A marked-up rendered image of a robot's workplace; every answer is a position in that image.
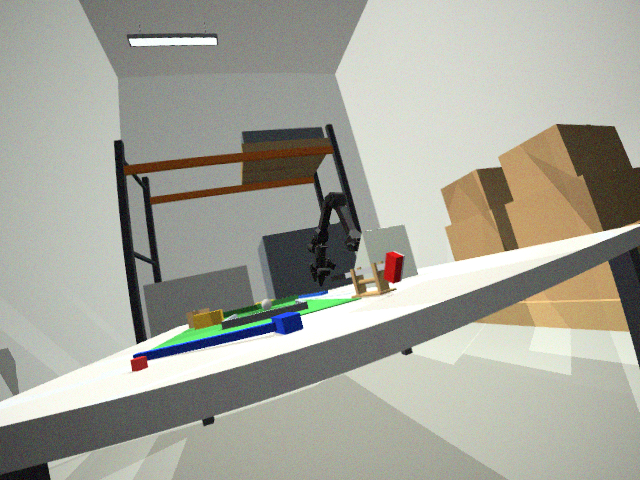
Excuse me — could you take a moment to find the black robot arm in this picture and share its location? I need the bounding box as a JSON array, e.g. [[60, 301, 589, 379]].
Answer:
[[307, 192, 362, 270]]

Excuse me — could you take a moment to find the red cube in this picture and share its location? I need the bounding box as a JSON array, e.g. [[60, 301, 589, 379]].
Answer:
[[130, 356, 148, 372]]

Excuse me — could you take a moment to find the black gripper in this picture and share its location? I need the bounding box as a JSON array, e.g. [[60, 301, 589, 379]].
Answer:
[[309, 255, 331, 287]]

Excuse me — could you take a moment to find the green flat mat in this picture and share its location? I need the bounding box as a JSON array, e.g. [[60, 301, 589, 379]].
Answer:
[[153, 298, 362, 350]]

